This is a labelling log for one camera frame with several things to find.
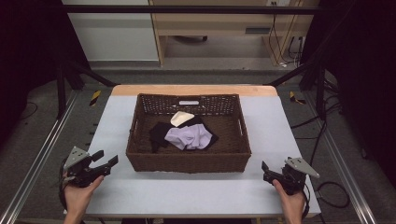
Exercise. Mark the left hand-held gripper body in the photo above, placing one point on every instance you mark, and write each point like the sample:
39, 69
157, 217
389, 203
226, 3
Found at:
81, 169

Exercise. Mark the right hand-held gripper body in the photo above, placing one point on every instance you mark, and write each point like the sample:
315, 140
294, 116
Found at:
292, 175

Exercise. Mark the black cloth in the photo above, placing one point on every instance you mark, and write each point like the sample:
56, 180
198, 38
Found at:
159, 134

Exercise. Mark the lilac cloth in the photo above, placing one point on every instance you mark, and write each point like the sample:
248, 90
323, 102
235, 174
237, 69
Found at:
188, 137

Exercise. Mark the brown wicker basket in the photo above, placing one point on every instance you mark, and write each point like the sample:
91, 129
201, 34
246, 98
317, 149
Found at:
188, 133

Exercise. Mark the cream cloth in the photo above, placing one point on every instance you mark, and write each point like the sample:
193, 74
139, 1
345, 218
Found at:
181, 118

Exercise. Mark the person's right hand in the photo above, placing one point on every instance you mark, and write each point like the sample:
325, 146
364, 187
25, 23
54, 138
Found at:
291, 202

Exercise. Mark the person's left hand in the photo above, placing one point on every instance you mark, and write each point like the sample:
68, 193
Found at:
80, 196

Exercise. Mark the white table mat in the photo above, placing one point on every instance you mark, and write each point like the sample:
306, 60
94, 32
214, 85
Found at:
274, 130

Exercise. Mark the yellow black tape marker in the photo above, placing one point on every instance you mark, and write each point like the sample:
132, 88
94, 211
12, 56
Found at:
95, 97
295, 97

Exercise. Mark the white cabinet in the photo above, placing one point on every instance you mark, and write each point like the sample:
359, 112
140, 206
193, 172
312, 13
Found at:
115, 34

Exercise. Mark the wooden desk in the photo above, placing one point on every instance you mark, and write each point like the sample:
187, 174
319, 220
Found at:
218, 31

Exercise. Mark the aluminium rail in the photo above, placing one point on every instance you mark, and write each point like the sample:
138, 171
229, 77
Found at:
37, 152
345, 174

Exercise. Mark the black metal frame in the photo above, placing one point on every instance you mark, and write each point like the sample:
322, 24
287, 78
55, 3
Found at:
193, 9

